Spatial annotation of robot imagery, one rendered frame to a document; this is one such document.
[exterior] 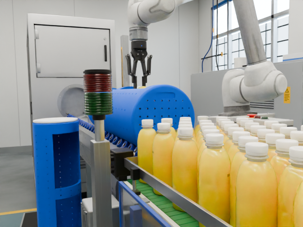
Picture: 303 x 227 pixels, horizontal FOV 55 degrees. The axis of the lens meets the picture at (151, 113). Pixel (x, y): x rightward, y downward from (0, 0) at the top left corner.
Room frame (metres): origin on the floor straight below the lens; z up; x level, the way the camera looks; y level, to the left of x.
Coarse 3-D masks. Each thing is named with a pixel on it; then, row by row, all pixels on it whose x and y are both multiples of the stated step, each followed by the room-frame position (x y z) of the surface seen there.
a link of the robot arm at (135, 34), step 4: (132, 28) 1.40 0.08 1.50; (136, 28) 1.39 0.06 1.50; (140, 28) 1.39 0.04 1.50; (144, 28) 1.40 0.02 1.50; (132, 32) 1.40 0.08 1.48; (136, 32) 1.39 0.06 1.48; (140, 32) 1.39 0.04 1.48; (144, 32) 1.40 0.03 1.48; (132, 36) 1.40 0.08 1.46; (136, 36) 1.39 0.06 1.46; (140, 36) 1.39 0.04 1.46; (144, 36) 1.40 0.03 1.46; (132, 40) 1.43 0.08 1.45; (136, 40) 1.40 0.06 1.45; (140, 40) 1.40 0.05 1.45; (144, 40) 1.42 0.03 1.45
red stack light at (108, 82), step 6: (84, 78) 0.64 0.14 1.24; (90, 78) 0.63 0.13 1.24; (96, 78) 0.63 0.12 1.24; (102, 78) 0.64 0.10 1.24; (108, 78) 0.65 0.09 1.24; (84, 84) 0.65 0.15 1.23; (90, 84) 0.63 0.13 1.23; (96, 84) 0.63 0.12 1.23; (102, 84) 0.64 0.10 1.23; (108, 84) 0.65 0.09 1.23; (84, 90) 0.65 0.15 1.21; (90, 90) 0.63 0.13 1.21; (96, 90) 0.63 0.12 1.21; (102, 90) 0.64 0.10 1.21; (108, 90) 0.65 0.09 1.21
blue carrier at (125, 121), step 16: (128, 96) 1.26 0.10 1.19; (144, 96) 1.14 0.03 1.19; (160, 96) 1.17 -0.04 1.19; (176, 96) 1.19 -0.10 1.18; (128, 112) 1.16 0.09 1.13; (144, 112) 1.13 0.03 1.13; (160, 112) 1.16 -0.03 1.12; (176, 112) 1.19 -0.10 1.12; (192, 112) 1.22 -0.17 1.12; (112, 128) 1.42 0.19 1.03; (128, 128) 1.16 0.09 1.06; (176, 128) 1.19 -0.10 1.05
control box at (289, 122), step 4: (244, 116) 1.17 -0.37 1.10; (248, 116) 1.17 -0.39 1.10; (256, 120) 1.04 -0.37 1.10; (260, 120) 1.02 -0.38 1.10; (264, 120) 1.01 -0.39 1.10; (268, 120) 1.01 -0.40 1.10; (272, 120) 1.01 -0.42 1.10; (276, 120) 1.01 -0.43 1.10; (280, 120) 1.00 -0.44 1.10; (284, 120) 1.00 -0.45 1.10; (288, 120) 1.00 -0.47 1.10; (292, 120) 1.01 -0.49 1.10; (260, 124) 1.02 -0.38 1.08; (288, 124) 1.00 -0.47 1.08; (292, 124) 1.01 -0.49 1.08
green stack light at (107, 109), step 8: (88, 96) 0.64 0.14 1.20; (96, 96) 0.63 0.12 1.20; (104, 96) 0.64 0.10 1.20; (112, 96) 0.66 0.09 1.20; (88, 104) 0.64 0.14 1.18; (96, 104) 0.63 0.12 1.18; (104, 104) 0.64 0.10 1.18; (112, 104) 0.66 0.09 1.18; (88, 112) 0.64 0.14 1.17; (96, 112) 0.63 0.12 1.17; (104, 112) 0.64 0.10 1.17; (112, 112) 0.66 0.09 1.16
